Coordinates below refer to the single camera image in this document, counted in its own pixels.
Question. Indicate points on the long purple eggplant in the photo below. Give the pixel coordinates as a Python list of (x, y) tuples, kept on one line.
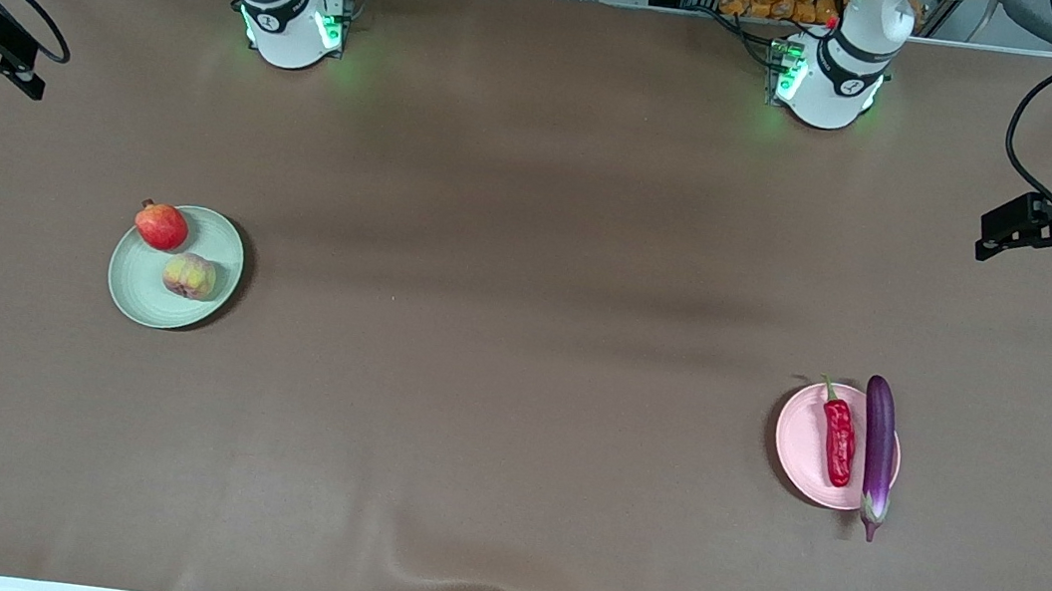
[(880, 439)]

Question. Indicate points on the red pomegranate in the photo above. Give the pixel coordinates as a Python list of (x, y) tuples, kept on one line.
[(161, 227)]

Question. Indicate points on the red chili pepper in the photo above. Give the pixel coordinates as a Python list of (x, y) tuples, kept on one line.
[(839, 444)]

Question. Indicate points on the yellow pink peach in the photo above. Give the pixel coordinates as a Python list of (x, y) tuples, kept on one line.
[(189, 276)]

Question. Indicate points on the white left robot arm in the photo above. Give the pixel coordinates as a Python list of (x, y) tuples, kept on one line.
[(838, 83)]

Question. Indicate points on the pink plate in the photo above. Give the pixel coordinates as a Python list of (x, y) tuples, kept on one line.
[(804, 440)]

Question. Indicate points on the pale green plate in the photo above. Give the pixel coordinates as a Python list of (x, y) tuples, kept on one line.
[(140, 288)]

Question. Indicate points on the brown table cloth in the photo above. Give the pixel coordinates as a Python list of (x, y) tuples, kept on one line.
[(502, 493)]

